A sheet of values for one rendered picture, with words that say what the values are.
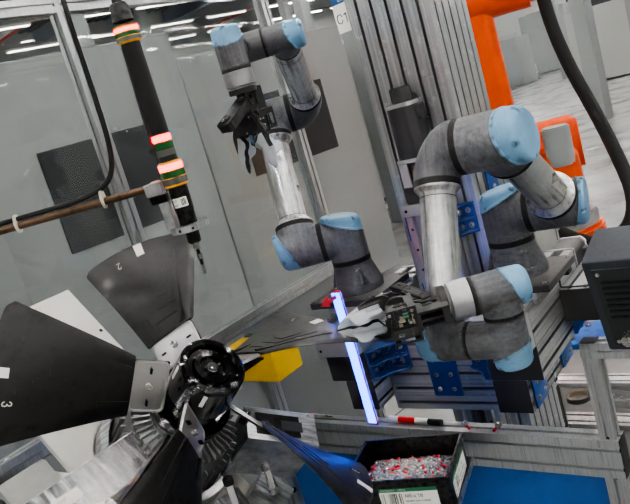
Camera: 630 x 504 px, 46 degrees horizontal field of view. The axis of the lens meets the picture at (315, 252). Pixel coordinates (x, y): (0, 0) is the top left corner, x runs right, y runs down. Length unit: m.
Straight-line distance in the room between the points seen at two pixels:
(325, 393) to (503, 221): 1.14
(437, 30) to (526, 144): 0.67
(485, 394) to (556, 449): 0.56
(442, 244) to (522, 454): 0.46
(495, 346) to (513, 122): 0.42
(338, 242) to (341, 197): 3.85
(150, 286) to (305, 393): 1.29
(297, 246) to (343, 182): 3.89
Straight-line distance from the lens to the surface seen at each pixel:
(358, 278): 2.15
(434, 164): 1.51
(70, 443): 1.49
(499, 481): 1.70
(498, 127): 1.47
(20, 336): 1.28
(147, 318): 1.44
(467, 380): 2.09
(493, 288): 1.39
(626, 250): 1.32
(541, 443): 1.58
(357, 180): 6.12
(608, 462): 1.55
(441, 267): 1.49
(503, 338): 1.42
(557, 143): 5.09
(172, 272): 1.47
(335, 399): 2.80
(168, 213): 1.35
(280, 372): 1.83
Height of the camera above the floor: 1.61
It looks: 11 degrees down
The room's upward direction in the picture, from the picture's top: 16 degrees counter-clockwise
